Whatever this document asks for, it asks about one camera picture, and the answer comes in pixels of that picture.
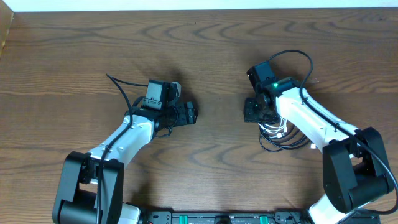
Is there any black usb cable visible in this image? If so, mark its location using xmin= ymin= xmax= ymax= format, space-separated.
xmin=258 ymin=123 xmax=312 ymax=153

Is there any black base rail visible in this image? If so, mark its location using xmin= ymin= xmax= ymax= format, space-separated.
xmin=140 ymin=211 xmax=313 ymax=224

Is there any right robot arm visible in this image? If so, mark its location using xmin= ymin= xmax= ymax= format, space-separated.
xmin=244 ymin=62 xmax=397 ymax=223

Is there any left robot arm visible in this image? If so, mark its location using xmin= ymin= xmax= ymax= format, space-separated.
xmin=52 ymin=80 xmax=198 ymax=223

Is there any cardboard box edge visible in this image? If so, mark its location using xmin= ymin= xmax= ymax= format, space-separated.
xmin=0 ymin=0 xmax=14 ymax=54

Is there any white usb cable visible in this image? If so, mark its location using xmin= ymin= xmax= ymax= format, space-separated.
xmin=258 ymin=116 xmax=317 ymax=149

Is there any left camera cable black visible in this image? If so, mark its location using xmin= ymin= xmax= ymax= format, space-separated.
xmin=95 ymin=73 xmax=149 ymax=224

